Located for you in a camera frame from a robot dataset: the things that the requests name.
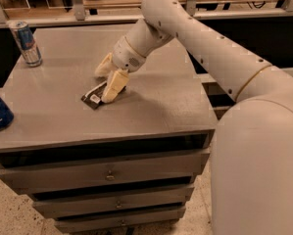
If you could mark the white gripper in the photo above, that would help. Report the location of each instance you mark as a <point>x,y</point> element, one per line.
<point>126,56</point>

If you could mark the black rxbar chocolate wrapper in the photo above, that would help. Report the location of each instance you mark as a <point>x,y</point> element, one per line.
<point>93,98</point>

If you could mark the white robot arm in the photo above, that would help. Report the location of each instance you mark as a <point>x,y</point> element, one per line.
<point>252,149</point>

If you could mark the red bull can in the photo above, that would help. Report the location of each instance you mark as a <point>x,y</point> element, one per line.
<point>26,43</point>

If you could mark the grey drawer cabinet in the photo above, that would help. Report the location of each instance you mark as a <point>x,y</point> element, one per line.
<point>164,108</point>

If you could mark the middle grey drawer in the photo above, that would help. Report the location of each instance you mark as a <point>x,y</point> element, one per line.
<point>115,201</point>

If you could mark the grey drawer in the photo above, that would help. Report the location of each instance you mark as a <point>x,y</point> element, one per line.
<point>115,201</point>
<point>44,178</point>
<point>105,221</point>

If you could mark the top grey drawer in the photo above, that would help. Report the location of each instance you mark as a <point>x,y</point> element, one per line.
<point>44,178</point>

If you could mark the bottom grey drawer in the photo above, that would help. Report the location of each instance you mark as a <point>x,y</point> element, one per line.
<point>105,221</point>

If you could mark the metal railing frame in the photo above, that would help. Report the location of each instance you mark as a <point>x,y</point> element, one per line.
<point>104,11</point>

